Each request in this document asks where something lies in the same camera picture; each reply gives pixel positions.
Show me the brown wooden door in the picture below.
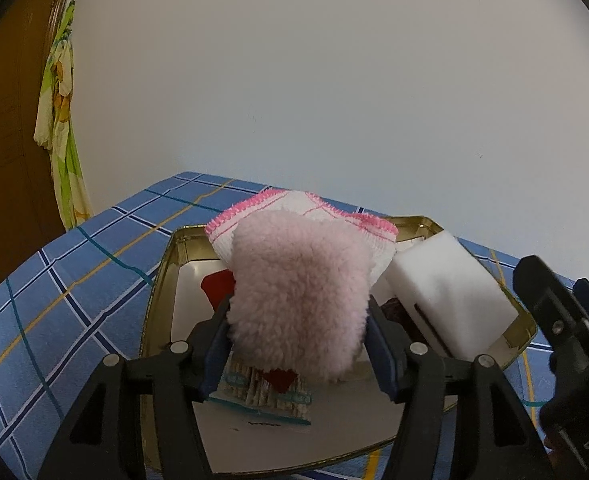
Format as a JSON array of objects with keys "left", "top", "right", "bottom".
[{"left": 0, "top": 0, "right": 82, "bottom": 306}]

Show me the gold metal tin box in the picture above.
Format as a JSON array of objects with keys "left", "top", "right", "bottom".
[{"left": 138, "top": 215, "right": 538, "bottom": 476}]

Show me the pink fluffy cloth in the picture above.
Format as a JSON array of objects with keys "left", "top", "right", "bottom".
[{"left": 227, "top": 210, "right": 373, "bottom": 383}]

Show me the cotton swab packet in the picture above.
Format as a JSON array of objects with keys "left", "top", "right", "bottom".
[{"left": 208, "top": 355, "right": 314, "bottom": 426}]

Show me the white paper liner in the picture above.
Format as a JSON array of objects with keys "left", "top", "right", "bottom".
[{"left": 172, "top": 260, "right": 475, "bottom": 473}]

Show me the white sponge block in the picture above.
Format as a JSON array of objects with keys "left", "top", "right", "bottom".
[{"left": 385, "top": 230, "right": 519, "bottom": 358}]

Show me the white cloth with pink trim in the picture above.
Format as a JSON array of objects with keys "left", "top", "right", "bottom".
[{"left": 205, "top": 190, "right": 399, "bottom": 281}]

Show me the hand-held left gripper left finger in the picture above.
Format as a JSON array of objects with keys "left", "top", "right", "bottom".
[{"left": 37, "top": 292, "right": 235, "bottom": 480}]

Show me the blue plaid bed sheet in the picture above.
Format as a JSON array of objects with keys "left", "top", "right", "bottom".
[{"left": 0, "top": 171, "right": 589, "bottom": 480}]

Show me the green floral curtain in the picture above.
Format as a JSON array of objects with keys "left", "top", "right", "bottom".
[{"left": 33, "top": 0, "right": 94, "bottom": 231}]

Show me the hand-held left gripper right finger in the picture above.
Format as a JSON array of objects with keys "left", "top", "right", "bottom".
[{"left": 367, "top": 295, "right": 555, "bottom": 480}]

